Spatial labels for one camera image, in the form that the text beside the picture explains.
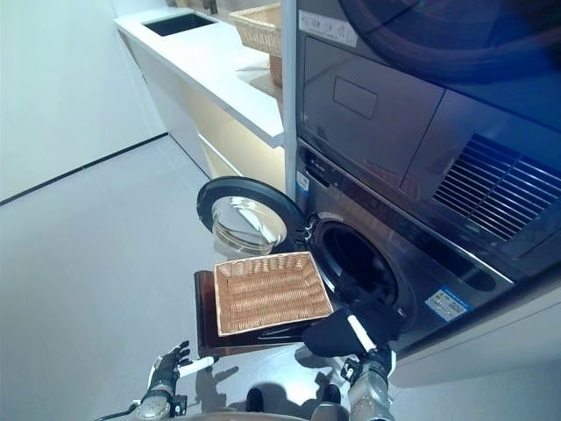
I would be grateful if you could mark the blue sticker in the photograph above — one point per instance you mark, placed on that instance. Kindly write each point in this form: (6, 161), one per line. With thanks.
(302, 182)

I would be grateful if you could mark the black rectangular sink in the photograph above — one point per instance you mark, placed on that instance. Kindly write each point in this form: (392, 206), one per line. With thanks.
(179, 22)

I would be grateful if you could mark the colourful washer front sticker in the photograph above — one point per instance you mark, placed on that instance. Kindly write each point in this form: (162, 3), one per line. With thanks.
(445, 303)

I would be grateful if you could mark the pale wicker basket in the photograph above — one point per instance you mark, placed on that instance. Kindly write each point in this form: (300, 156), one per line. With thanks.
(258, 28)

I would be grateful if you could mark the black baseboard strip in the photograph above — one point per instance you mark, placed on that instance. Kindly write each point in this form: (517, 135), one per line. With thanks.
(83, 166)

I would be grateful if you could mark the white dryer label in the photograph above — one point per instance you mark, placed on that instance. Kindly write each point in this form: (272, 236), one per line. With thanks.
(328, 24)

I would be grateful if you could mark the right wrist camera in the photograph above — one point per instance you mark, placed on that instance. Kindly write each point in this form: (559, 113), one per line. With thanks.
(349, 370)

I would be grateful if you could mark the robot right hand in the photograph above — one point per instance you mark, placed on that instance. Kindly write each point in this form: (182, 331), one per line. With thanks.
(361, 333)

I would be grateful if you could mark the tan wicker laundry basket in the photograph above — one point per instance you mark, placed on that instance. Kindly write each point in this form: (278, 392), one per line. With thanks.
(271, 294)

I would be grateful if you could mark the round glass washing machine door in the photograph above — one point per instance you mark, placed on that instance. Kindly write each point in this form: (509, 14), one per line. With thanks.
(245, 219)

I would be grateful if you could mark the dark brown wooden stool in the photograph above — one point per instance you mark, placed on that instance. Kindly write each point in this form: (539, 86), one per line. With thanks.
(206, 316)

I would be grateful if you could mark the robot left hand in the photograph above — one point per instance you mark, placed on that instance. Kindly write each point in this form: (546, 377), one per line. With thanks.
(168, 366)

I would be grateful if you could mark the grey robot torso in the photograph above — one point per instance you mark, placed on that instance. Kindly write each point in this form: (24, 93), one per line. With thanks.
(271, 414)

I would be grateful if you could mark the white cabinet base panel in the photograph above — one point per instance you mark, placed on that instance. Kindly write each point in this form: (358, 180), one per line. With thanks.
(491, 337)

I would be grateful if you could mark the dark stacked dryer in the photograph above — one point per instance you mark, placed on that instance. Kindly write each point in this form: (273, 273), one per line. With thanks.
(416, 123)

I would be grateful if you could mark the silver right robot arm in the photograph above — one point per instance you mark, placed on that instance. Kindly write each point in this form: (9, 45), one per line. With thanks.
(370, 390)

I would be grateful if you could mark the white kitchen counter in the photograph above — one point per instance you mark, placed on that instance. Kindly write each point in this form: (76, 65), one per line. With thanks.
(210, 74)

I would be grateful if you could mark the white appliance cabinet panel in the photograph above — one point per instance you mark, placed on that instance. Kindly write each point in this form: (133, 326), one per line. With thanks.
(289, 96)

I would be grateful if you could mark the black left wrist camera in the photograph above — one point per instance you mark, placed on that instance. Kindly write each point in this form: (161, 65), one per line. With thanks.
(180, 402)

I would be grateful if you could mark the black cloth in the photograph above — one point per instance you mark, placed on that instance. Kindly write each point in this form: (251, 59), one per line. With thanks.
(346, 333)

